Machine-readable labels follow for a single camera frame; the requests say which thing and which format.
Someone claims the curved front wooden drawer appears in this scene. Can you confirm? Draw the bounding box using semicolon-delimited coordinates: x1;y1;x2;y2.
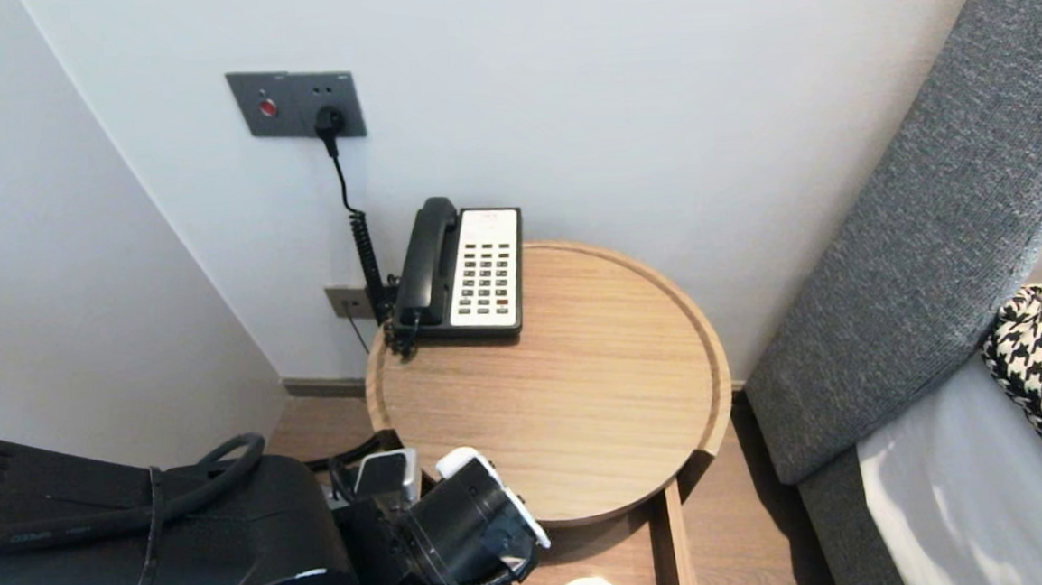
498;481;698;585

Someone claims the grey wall power socket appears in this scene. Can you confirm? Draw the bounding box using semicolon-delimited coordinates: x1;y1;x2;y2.
289;68;367;142

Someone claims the black coiled power cable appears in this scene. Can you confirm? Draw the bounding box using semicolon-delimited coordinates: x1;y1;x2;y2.
281;134;402;477

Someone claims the black telephone handset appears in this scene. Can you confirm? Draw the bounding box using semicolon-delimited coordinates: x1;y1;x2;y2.
389;197;468;328

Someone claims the grey fabric bed frame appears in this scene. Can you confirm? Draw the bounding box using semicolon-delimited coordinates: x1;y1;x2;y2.
793;446;907;585

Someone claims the black and white desk telephone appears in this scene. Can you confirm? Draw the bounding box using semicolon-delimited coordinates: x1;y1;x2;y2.
386;205;530;345

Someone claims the beige wall phone socket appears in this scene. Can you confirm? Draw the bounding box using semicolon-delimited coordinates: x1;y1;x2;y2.
325;282;378;321

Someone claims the black power plug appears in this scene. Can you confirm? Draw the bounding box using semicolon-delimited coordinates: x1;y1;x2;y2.
313;106;349;157

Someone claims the white left wrist end plate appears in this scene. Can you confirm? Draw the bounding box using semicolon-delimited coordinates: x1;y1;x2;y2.
434;442;552;556

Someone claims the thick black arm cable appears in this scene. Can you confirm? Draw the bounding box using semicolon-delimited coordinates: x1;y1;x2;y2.
0;432;272;556

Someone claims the black coiled handset cord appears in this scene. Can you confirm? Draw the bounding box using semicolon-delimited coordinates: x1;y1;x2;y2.
384;308;426;360

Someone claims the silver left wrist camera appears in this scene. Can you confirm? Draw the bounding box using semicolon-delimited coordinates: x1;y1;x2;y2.
350;448;423;505

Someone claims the round wooden side table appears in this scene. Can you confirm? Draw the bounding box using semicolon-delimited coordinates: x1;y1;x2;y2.
358;230;740;539

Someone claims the grey switch plate red button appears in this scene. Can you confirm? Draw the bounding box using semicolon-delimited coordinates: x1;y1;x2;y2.
228;69;298;140

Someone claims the grey upholstered headboard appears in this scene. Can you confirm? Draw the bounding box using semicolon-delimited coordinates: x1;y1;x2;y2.
721;0;1042;488

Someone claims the grey skirting board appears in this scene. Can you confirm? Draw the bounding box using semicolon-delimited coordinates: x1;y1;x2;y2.
282;372;370;404

